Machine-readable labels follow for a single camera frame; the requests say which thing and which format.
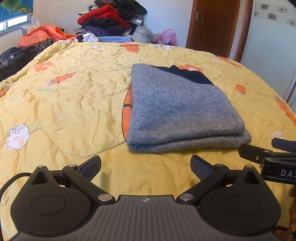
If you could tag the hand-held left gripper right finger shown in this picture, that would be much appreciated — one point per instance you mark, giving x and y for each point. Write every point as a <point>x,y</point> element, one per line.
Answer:
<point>201,169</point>

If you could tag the lotus print window blind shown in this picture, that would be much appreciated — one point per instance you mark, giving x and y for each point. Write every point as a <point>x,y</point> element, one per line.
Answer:
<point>13,8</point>

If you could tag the white crumpled bag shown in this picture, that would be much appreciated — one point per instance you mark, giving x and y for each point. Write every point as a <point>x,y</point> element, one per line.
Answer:
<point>89,37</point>

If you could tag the grey sweater with navy sleeves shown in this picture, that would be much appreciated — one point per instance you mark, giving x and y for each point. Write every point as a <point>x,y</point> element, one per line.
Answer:
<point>180,111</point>

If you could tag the floral patterned pillow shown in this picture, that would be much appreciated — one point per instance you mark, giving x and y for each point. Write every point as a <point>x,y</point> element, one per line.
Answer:
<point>30,27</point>

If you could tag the window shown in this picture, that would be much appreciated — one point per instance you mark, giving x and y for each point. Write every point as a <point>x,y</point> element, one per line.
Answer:
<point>16,24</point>

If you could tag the orange cloth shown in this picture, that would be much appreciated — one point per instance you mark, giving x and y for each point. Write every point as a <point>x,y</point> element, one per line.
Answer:
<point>44,34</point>

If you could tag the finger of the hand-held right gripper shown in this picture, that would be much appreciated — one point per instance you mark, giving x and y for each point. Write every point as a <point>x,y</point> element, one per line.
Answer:
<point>285,145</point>
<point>254,154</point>

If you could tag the checkered cloth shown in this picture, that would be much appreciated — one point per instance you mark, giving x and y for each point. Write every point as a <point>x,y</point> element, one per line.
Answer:
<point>79,31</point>

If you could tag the person's right hand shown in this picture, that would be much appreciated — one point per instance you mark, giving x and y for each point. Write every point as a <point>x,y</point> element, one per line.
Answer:
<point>293,191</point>

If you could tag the dark clothes heap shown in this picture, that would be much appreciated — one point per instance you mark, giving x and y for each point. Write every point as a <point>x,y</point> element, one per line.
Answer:
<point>13,61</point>

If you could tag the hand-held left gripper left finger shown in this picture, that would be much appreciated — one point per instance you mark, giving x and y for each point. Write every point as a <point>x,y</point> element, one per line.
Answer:
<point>90,168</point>

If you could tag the light blue knit cloth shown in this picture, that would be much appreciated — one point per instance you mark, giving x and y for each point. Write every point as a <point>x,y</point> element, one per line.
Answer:
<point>115,39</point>

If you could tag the white wardrobe with flower decals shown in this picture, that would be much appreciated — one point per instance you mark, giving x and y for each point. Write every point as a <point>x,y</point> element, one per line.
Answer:
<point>272,46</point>

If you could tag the leopard print cloth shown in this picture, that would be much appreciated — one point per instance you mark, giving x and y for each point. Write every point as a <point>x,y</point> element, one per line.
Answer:
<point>44,45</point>

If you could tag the pink plastic bag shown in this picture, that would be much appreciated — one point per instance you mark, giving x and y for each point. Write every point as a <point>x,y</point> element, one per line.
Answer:
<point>167,38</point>

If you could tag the translucent plastic bag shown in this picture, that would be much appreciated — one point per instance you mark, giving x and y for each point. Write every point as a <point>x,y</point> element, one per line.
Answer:
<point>144,34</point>

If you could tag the brown wooden door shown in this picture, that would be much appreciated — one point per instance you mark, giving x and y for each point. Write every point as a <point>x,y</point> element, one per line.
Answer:
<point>212,30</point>

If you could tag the yellow printed quilt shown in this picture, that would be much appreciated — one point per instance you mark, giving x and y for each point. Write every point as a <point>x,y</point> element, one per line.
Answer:
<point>69,104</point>

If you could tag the brown door frame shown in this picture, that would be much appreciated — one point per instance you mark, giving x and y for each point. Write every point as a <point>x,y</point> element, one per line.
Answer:
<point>244,30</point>

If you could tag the pile of clothes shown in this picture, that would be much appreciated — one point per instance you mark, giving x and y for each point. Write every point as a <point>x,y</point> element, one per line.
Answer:
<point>111,18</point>

